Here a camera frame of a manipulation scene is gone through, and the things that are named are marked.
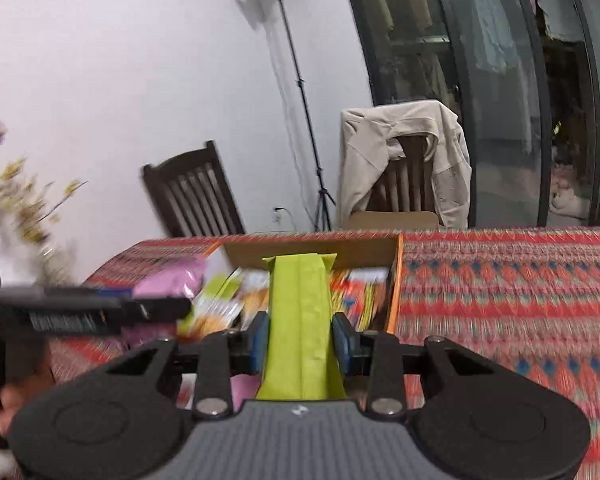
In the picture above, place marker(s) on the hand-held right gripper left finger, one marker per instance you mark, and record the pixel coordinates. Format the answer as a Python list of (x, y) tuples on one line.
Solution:
[(260, 345)]

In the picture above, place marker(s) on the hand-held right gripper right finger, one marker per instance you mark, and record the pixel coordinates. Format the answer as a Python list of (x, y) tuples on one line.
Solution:
[(344, 345)]

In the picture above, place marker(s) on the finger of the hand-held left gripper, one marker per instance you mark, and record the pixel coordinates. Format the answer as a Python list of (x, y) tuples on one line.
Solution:
[(155, 308)]

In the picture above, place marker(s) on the pink snack packet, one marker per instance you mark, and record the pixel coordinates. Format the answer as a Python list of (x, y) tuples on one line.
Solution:
[(170, 280)]

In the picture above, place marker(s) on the lime green snack packet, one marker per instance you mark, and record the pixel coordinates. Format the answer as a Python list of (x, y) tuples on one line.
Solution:
[(300, 320)]

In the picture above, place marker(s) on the red pumpkin print cardboard box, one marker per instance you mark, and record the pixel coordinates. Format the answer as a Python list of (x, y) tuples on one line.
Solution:
[(370, 250)]

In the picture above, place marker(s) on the person's left hand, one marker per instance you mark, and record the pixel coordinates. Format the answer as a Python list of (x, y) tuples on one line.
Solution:
[(22, 400)]

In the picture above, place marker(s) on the floral patterned vase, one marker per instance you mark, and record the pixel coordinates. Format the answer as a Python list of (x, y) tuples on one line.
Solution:
[(57, 265)]

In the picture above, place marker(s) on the red striped snack packet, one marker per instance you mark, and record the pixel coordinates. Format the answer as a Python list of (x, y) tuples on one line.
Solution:
[(360, 295)]

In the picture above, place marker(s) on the yellow green snack box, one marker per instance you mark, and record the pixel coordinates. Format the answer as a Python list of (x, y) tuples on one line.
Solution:
[(210, 305)]

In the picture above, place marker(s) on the yellow flower branches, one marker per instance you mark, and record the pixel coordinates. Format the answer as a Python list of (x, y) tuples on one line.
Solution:
[(25, 205)]

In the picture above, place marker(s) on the dark wooden slatted chair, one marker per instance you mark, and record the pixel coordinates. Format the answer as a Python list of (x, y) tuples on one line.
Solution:
[(200, 195)]

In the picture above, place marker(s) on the wooden chair under jacket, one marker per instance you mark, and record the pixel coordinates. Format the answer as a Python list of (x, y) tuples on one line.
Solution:
[(405, 180)]

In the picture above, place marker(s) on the beige jacket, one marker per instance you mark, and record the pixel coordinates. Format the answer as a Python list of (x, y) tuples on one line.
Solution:
[(365, 160)]

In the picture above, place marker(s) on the black light stand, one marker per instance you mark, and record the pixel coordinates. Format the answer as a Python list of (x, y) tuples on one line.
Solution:
[(300, 100)]

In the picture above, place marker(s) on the glass sliding door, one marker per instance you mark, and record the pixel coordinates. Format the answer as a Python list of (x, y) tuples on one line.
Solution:
[(505, 85)]

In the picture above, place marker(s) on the white wall outlet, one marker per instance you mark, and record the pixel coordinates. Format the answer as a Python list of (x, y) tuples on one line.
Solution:
[(278, 216)]

